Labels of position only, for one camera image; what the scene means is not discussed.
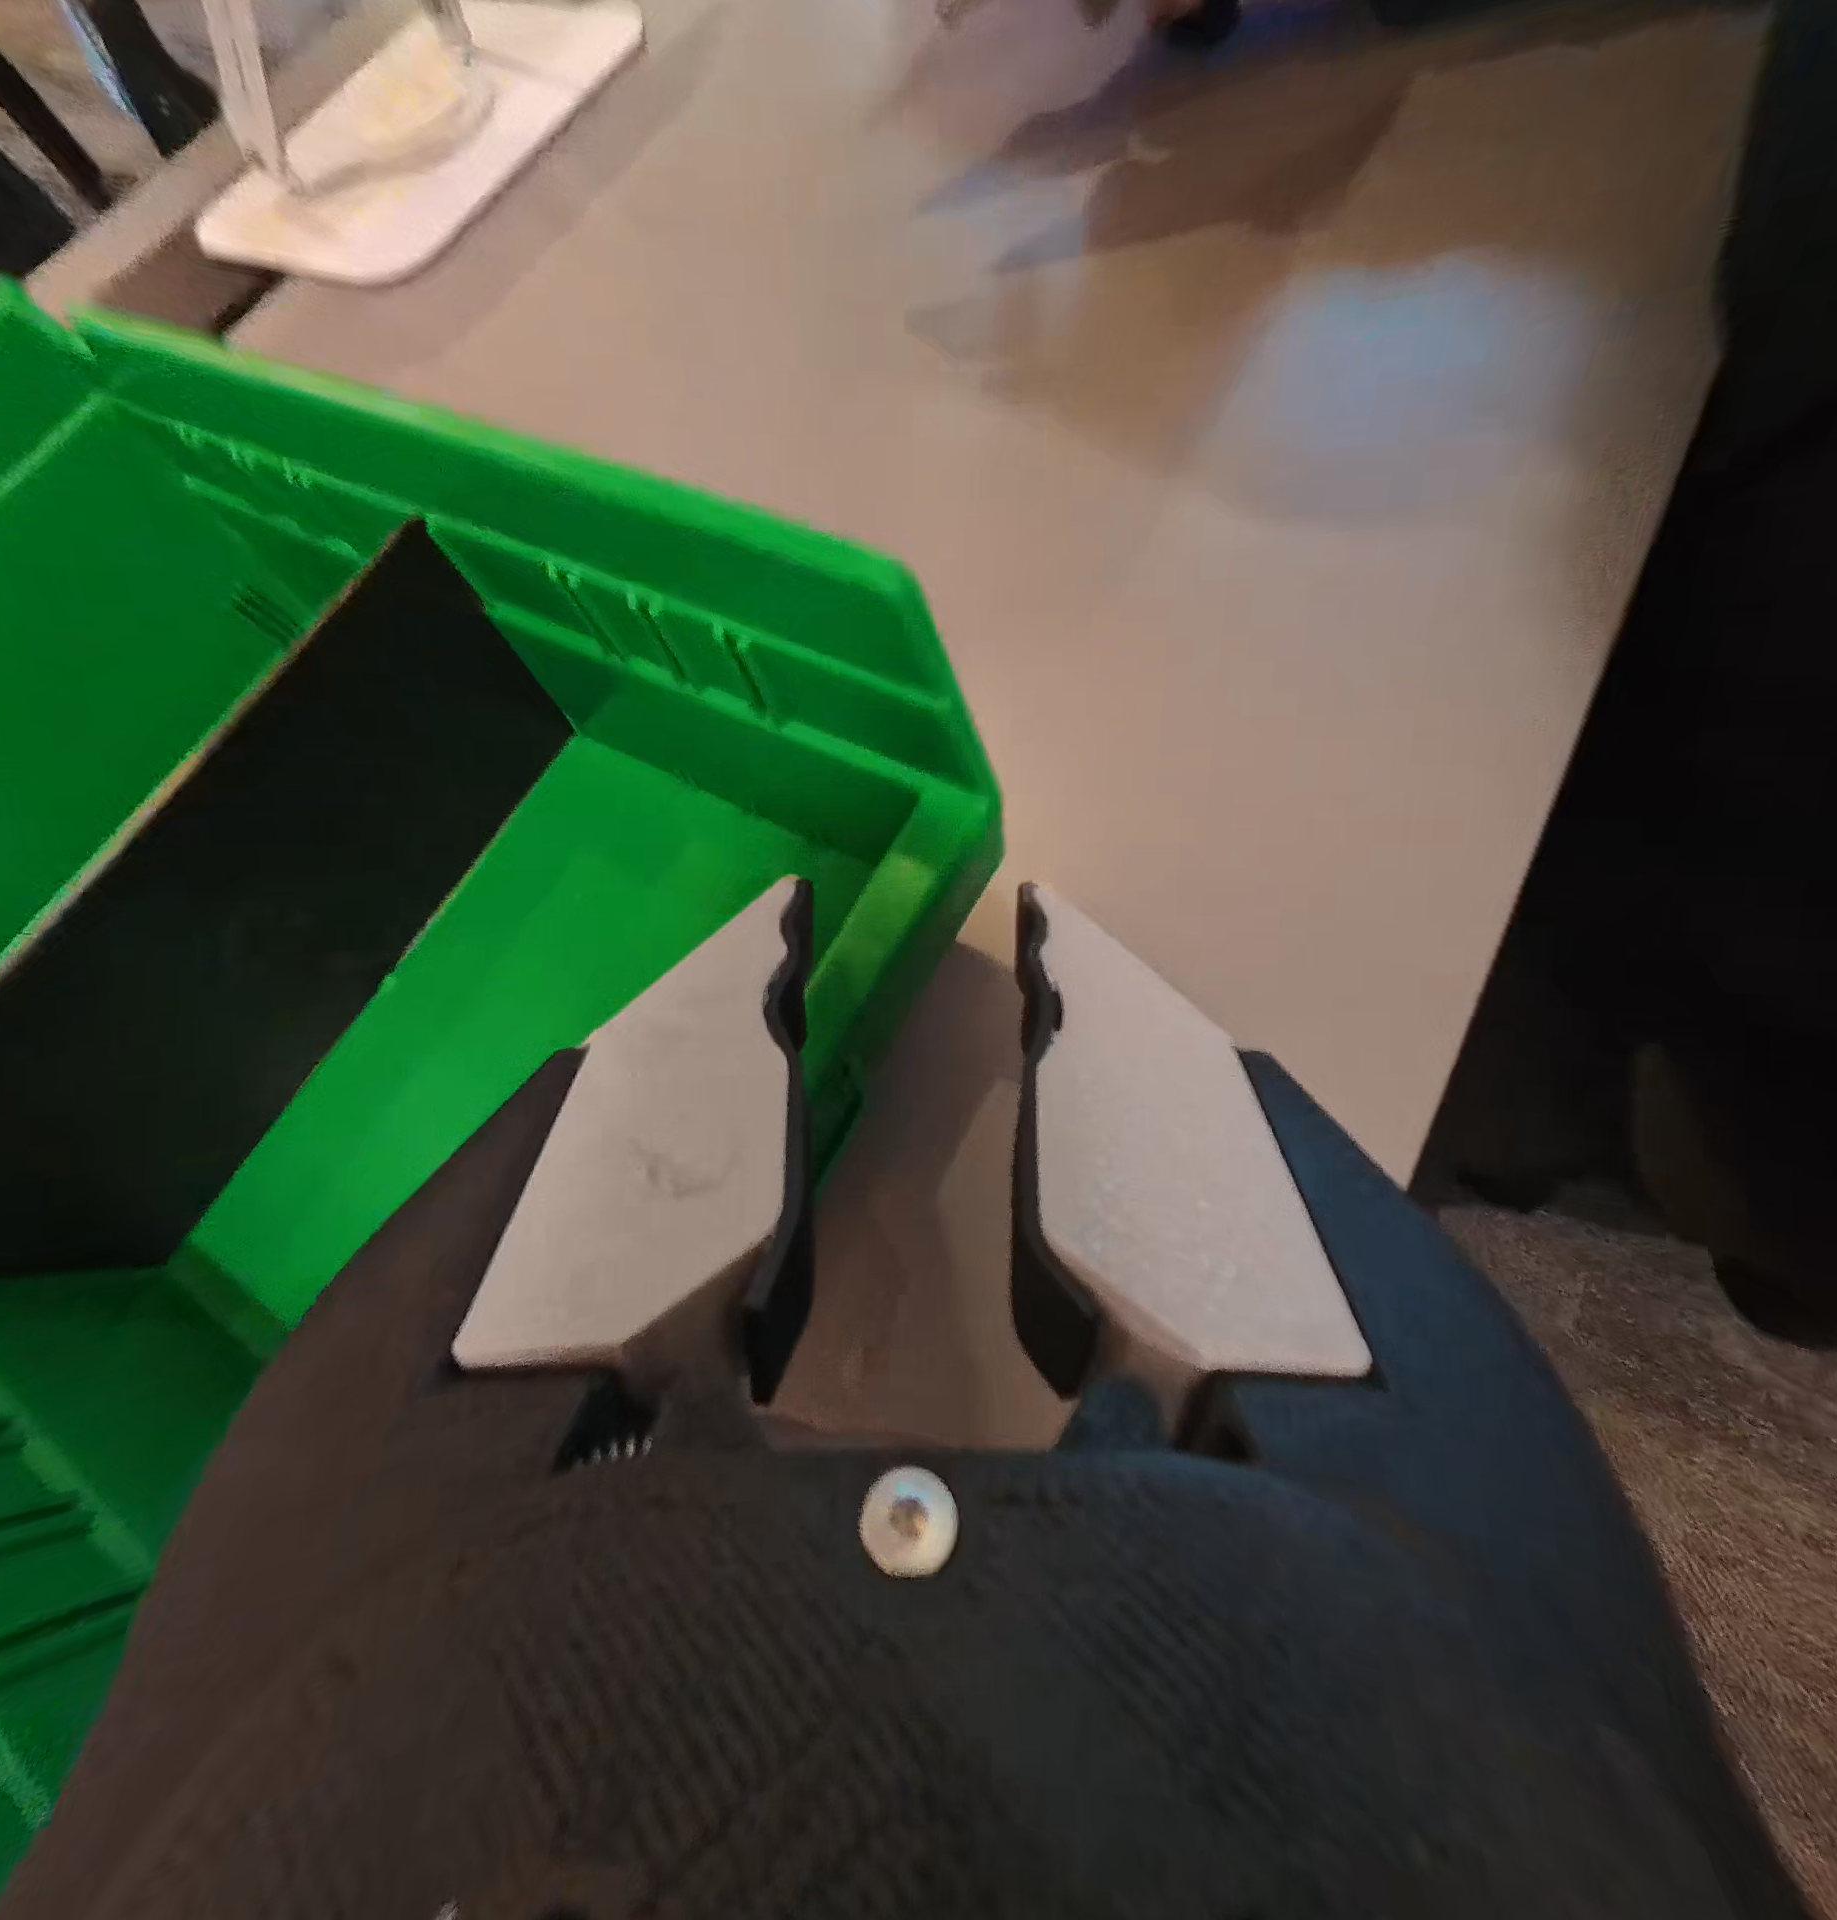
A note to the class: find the person's dark clothing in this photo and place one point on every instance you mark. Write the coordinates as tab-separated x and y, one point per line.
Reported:
1757	752

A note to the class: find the green plastic bin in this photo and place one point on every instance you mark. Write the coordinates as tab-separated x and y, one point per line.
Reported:
108	632

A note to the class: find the black bin divider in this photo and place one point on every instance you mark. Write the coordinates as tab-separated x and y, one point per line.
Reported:
258	932

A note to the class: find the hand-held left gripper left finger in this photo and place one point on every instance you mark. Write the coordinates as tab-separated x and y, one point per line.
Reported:
648	1172

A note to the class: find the grey desk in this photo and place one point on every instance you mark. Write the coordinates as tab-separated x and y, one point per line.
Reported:
1232	677

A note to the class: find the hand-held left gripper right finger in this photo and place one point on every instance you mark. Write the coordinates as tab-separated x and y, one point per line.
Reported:
1172	1202

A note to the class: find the white document stand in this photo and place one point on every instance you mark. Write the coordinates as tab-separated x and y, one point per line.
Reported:
452	167

